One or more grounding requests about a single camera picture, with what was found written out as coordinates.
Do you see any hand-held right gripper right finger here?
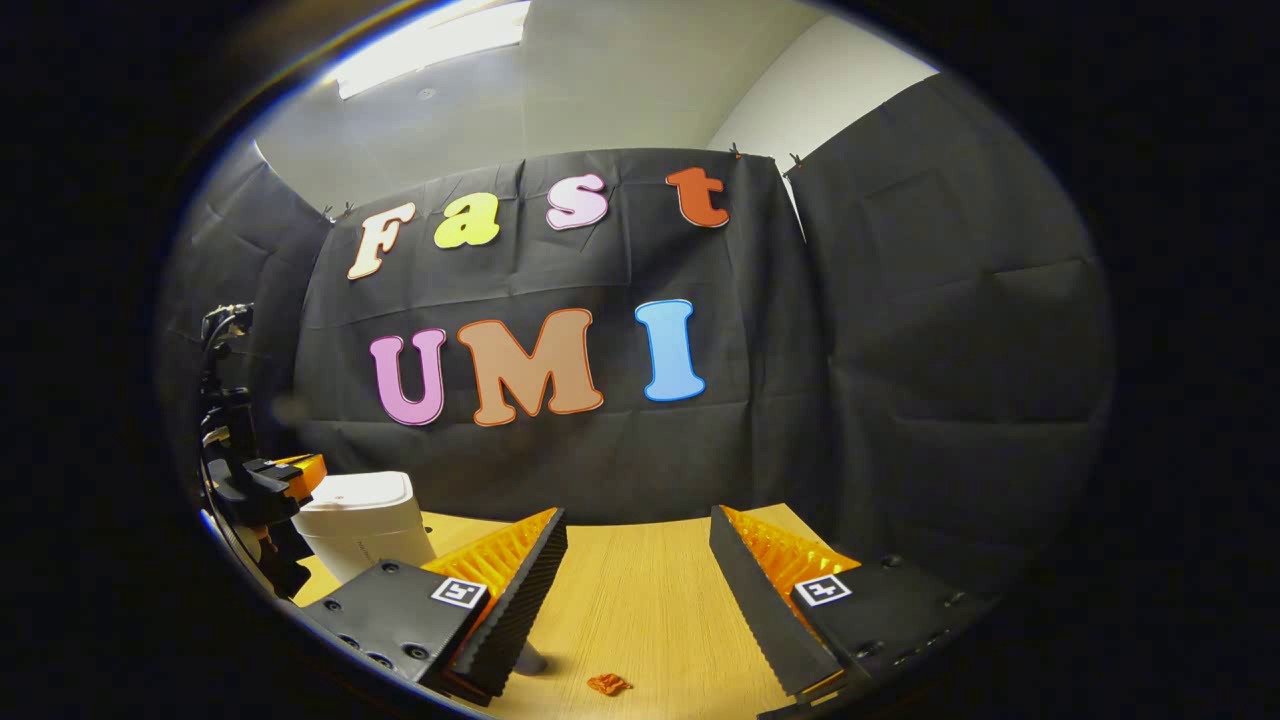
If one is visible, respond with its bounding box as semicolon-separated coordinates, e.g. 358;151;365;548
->
708;503;999;707

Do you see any wooden desktop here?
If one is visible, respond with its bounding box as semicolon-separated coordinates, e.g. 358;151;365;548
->
290;503;861;720

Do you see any white desktop garbage bin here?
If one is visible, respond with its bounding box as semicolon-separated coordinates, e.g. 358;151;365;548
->
292;471;438;586

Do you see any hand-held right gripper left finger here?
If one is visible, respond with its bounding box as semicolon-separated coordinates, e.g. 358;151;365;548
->
298;507;568;706

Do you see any black backdrop cloth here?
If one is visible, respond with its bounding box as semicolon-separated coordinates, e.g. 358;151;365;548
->
160;70;1116;601

